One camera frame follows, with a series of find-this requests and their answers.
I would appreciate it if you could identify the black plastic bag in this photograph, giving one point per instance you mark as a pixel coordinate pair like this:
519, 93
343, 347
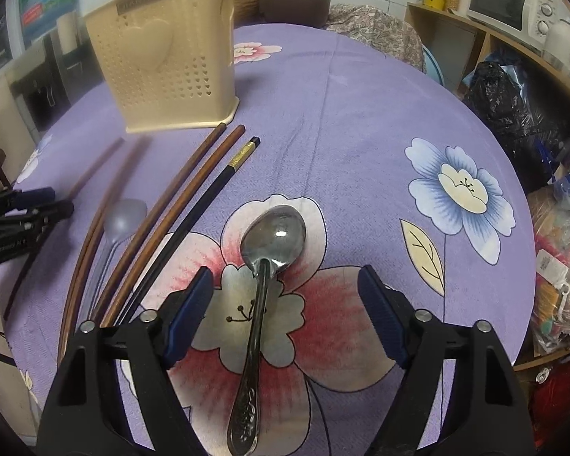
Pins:
503, 104

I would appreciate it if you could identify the red bag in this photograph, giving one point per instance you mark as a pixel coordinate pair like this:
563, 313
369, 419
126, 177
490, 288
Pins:
560, 394

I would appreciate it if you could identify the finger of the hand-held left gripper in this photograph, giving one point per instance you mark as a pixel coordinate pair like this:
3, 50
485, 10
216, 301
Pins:
33, 195
42, 211

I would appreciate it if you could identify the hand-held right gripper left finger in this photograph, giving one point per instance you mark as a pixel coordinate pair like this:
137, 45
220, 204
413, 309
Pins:
190, 313

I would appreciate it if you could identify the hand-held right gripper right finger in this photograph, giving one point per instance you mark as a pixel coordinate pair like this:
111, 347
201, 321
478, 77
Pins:
380, 313

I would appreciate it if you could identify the dark cabinet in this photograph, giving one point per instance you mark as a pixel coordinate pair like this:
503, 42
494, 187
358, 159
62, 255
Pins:
38, 85

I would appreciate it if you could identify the beige perforated utensil holder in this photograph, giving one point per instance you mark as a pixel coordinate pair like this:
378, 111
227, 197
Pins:
171, 57

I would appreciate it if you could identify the dark brown chopstick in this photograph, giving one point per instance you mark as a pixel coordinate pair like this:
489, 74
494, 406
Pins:
133, 154
108, 154

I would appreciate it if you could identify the black chopstick with gold band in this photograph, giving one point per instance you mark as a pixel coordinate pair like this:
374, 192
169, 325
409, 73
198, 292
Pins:
240, 156

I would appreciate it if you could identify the paisley patterned cloth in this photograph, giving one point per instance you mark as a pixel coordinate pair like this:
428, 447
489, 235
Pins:
375, 28

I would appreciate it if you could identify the blue plastic bag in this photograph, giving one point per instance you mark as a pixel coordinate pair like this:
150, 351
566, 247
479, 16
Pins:
567, 175

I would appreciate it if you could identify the wooden shelf unit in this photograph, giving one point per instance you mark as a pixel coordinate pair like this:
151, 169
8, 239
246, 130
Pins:
456, 33

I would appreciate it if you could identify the clear bag of colourful goods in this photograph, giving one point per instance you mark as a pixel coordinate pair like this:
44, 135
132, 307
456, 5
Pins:
560, 266

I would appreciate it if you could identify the brown wooden chopstick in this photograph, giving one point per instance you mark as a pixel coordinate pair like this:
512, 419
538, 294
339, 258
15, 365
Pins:
213, 134
230, 138

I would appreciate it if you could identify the metal spoon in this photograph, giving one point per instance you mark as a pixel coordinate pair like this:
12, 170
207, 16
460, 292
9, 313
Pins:
273, 235

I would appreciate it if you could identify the blue plastic basin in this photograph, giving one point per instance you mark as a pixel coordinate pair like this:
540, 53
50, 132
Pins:
432, 64

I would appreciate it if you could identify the translucent plastic spoon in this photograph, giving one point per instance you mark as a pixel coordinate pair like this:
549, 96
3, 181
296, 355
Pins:
123, 218

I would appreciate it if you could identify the brown pot with white lid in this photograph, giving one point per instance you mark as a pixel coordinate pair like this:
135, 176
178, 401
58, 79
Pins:
294, 7

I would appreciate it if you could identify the white microwave oven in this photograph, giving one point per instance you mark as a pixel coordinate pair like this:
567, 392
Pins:
498, 2

